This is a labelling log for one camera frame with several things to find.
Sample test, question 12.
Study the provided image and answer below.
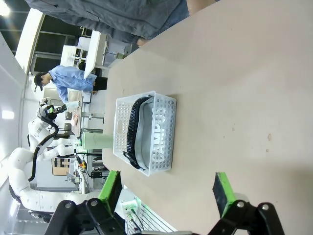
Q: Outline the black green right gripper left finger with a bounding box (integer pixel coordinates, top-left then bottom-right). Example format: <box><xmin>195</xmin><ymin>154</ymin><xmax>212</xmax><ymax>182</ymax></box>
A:
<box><xmin>45</xmin><ymin>170</ymin><xmax>128</xmax><ymax>235</ymax></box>

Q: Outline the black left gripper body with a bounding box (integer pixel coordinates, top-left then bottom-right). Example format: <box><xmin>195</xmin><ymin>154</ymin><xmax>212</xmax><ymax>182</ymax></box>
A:
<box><xmin>40</xmin><ymin>104</ymin><xmax>60</xmax><ymax>119</ymax></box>

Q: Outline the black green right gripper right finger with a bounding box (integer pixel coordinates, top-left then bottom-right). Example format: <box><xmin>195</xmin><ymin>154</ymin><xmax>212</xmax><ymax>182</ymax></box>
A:
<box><xmin>207</xmin><ymin>172</ymin><xmax>286</xmax><ymax>235</ymax></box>

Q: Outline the person's right forearm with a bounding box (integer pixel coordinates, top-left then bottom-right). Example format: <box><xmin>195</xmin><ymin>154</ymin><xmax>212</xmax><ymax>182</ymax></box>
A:
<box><xmin>105</xmin><ymin>23</ymin><xmax>147</xmax><ymax>44</ymax></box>

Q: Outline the white perforated plastic basket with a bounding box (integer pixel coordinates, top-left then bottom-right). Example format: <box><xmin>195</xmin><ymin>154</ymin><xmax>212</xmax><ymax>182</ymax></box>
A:
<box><xmin>112</xmin><ymin>90</ymin><xmax>178</xmax><ymax>177</ymax></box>

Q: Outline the person's right hand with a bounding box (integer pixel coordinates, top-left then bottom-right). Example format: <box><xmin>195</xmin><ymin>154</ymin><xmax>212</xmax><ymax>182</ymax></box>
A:
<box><xmin>136</xmin><ymin>36</ymin><xmax>150</xmax><ymax>47</ymax></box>

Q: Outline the person's left hand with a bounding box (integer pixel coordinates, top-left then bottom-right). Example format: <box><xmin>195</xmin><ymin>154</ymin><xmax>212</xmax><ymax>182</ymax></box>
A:
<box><xmin>187</xmin><ymin>0</ymin><xmax>221</xmax><ymax>16</ymax></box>

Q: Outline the beige background worktable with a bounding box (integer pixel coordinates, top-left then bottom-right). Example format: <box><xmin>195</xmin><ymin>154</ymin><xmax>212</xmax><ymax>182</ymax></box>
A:
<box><xmin>65</xmin><ymin>89</ymin><xmax>85</xmax><ymax>138</ymax></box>

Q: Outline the person in blue shirt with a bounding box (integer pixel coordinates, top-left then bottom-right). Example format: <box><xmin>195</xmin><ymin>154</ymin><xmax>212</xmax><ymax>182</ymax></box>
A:
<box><xmin>33</xmin><ymin>65</ymin><xmax>109</xmax><ymax>104</ymax></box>

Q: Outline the white ribbed electronics box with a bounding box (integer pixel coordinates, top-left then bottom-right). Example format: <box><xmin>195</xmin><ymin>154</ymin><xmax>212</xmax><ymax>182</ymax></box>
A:
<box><xmin>121</xmin><ymin>195</ymin><xmax>177</xmax><ymax>234</ymax></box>

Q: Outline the pale green plastic cup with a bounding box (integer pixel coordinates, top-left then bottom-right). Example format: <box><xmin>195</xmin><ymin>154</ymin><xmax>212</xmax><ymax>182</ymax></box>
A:
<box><xmin>81</xmin><ymin>132</ymin><xmax>114</xmax><ymax>150</ymax></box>

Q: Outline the black and grey bag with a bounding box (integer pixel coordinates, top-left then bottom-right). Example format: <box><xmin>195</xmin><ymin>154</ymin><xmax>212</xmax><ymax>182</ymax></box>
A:
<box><xmin>122</xmin><ymin>96</ymin><xmax>152</xmax><ymax>171</ymax></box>

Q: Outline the grey fabric pouch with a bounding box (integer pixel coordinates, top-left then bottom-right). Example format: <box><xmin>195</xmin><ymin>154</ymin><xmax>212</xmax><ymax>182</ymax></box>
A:
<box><xmin>135</xmin><ymin>96</ymin><xmax>157</xmax><ymax>171</ymax></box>

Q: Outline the white table with slanted legs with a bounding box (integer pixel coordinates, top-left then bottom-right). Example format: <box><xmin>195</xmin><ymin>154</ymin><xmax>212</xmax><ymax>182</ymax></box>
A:
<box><xmin>84</xmin><ymin>30</ymin><xmax>109</xmax><ymax>79</ymax></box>

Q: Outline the person in grey jacket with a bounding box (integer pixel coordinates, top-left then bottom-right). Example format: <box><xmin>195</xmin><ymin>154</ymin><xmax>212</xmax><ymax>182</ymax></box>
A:
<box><xmin>24</xmin><ymin>0</ymin><xmax>190</xmax><ymax>46</ymax></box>

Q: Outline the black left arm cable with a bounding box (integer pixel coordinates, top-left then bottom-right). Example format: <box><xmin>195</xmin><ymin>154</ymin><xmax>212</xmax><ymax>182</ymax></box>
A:
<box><xmin>27</xmin><ymin>114</ymin><xmax>60</xmax><ymax>182</ymax></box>

